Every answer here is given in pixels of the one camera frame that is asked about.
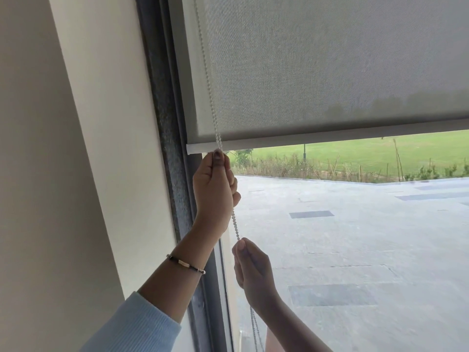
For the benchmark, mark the person's right forearm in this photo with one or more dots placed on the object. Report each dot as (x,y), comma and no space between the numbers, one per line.
(289,326)

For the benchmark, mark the dark grey window frame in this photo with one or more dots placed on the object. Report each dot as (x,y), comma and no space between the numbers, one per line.
(165,117)

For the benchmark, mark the grey roller blind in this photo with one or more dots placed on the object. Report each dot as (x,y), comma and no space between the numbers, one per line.
(311,65)

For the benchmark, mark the person's right hand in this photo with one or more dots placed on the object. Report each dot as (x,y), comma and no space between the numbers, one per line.
(256,274)

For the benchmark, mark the person's left forearm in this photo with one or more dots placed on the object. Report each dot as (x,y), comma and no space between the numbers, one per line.
(179,267)

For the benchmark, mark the person's left hand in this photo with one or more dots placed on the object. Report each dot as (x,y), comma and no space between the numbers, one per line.
(210,194)

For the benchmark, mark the black lamp post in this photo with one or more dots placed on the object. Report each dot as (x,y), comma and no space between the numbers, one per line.
(304,153)

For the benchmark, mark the person's right thumb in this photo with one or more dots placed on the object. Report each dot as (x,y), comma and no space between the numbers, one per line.
(244,249)

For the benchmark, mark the green lawn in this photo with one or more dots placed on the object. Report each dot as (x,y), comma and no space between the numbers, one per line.
(366,153)

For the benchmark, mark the light blue sweater sleeve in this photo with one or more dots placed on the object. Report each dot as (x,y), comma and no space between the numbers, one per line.
(135,326)

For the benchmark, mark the person's left thumb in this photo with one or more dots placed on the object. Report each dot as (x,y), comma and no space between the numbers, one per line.
(217,161)

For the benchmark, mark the row of shrubs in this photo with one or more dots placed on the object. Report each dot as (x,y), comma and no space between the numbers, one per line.
(329,170)

